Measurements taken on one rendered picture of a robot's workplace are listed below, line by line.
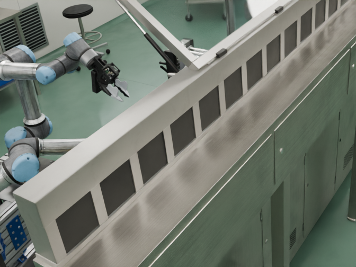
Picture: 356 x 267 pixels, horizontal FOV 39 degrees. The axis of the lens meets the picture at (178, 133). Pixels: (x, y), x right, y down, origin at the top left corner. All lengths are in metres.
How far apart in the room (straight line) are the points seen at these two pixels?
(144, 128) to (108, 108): 3.55
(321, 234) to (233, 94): 1.77
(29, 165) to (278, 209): 1.06
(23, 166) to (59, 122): 2.70
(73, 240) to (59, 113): 3.80
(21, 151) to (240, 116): 1.00
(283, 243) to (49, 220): 1.27
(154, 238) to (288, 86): 0.87
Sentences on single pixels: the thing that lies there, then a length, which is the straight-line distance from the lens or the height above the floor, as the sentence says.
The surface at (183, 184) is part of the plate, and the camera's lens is 1.46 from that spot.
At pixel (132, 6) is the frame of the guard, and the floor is 1.84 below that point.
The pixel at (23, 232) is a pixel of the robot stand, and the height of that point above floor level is 0.57.
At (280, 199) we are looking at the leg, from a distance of 2.09.
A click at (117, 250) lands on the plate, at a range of 1.30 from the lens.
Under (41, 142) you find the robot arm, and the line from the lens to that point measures 2.40.
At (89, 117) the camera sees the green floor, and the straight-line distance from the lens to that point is 4.85.
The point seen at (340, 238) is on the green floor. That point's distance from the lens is 3.36.
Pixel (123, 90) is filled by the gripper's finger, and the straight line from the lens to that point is 2.20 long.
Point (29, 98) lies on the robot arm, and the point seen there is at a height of 1.20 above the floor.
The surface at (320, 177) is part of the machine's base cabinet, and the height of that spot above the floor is 0.44.
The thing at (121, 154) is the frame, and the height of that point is 1.61.
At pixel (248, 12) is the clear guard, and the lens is 1.93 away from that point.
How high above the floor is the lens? 2.35
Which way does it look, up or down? 33 degrees down
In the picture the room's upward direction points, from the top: 8 degrees counter-clockwise
